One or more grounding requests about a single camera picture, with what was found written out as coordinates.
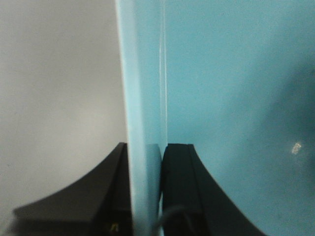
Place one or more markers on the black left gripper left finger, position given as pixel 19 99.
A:
pixel 98 204

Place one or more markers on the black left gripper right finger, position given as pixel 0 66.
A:
pixel 193 204

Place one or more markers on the light blue plastic box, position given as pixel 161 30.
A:
pixel 235 78

